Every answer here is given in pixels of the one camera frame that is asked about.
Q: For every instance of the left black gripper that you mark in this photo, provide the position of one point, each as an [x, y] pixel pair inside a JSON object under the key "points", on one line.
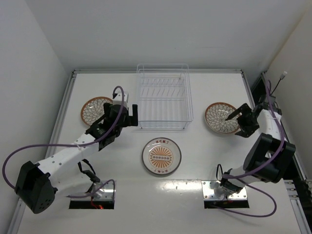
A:
{"points": [[125, 119]]}

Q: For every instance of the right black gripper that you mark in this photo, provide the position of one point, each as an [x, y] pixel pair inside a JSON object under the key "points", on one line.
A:
{"points": [[243, 120]]}

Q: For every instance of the brown floral plate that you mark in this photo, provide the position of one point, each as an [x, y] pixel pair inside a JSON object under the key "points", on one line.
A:
{"points": [[216, 115], [93, 109]]}

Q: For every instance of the grey rimmed sunburst plate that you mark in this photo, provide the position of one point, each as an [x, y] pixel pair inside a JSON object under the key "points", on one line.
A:
{"points": [[161, 156]]}

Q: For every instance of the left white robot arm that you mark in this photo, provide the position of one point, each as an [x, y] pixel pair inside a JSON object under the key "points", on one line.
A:
{"points": [[38, 183]]}

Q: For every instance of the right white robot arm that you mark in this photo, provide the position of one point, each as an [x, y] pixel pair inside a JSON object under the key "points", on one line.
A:
{"points": [[271, 154]]}

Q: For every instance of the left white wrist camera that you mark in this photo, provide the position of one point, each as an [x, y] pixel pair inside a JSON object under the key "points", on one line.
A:
{"points": [[118, 97]]}

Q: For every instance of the white wire dish rack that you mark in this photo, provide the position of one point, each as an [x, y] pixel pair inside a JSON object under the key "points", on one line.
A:
{"points": [[164, 97]]}

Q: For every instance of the black wall cable white plug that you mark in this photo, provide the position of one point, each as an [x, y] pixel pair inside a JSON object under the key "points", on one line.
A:
{"points": [[282, 76]]}

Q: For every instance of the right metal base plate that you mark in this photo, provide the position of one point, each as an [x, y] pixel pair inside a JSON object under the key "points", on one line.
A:
{"points": [[213, 192]]}

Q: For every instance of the metal base plate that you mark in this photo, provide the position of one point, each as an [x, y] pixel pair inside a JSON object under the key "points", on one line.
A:
{"points": [[103, 191], [213, 192]]}

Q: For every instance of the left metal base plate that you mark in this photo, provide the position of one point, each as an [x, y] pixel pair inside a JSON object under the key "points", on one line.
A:
{"points": [[103, 191]]}

